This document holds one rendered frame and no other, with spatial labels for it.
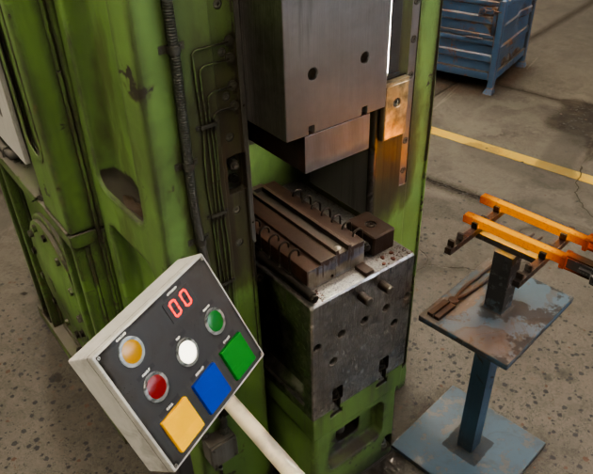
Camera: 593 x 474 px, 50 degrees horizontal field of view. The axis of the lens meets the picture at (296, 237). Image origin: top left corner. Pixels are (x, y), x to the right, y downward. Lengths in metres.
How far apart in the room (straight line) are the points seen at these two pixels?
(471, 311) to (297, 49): 1.02
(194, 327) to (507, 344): 0.97
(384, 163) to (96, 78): 0.82
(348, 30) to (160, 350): 0.77
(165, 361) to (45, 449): 1.46
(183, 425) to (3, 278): 2.39
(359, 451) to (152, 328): 1.21
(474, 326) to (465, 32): 3.61
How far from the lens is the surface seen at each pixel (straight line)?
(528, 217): 1.97
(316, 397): 1.88
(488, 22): 5.20
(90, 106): 1.74
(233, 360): 1.38
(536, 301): 2.10
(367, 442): 2.31
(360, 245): 1.74
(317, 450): 2.10
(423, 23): 1.83
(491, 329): 1.96
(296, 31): 1.33
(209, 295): 1.36
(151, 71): 1.34
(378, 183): 1.91
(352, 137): 1.54
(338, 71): 1.44
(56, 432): 2.72
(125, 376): 1.21
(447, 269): 3.30
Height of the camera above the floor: 2.00
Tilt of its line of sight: 35 degrees down
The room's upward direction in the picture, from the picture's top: 2 degrees counter-clockwise
